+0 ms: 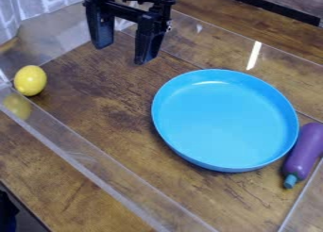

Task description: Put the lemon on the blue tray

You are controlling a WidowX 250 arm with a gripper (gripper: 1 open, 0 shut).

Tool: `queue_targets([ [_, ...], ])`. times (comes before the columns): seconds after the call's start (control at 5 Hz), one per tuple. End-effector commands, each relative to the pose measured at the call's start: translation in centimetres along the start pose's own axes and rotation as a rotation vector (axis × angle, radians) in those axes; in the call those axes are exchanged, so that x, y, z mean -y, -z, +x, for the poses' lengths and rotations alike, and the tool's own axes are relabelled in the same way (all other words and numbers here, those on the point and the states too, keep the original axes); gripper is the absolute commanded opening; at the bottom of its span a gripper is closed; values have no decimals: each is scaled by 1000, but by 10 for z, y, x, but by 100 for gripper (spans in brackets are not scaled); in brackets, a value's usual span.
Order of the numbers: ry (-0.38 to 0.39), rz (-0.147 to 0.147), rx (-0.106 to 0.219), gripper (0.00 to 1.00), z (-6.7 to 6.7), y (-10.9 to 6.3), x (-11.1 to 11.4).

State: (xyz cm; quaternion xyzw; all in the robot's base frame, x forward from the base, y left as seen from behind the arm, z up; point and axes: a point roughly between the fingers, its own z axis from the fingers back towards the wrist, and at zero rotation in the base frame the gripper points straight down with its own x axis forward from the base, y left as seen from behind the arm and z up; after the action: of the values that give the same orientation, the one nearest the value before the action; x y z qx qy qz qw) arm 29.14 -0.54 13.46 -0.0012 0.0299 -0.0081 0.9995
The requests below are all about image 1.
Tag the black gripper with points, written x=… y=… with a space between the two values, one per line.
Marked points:
x=101 y=12

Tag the yellow lemon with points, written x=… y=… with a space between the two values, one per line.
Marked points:
x=29 y=80

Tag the blue round tray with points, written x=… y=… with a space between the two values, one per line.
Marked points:
x=223 y=120

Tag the white patterned curtain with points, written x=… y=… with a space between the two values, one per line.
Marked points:
x=17 y=10

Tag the black bar on background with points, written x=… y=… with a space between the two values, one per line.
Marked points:
x=288 y=12

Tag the purple toy eggplant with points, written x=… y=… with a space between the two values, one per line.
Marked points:
x=304 y=154

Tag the clear acrylic enclosure wall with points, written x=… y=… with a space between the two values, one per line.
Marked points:
x=81 y=156

